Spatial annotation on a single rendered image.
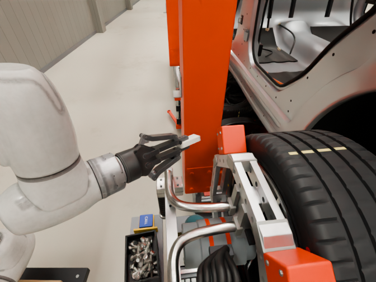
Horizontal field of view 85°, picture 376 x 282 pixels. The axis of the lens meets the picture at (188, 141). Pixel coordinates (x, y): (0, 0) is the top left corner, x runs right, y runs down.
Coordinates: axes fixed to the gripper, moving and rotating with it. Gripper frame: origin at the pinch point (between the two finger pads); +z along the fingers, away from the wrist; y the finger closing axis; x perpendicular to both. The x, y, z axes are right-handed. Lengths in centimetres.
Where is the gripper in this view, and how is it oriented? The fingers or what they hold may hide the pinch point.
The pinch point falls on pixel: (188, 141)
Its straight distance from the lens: 58.4
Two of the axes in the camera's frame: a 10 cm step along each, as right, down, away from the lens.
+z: 7.7, -3.2, 5.5
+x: -6.2, -2.2, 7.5
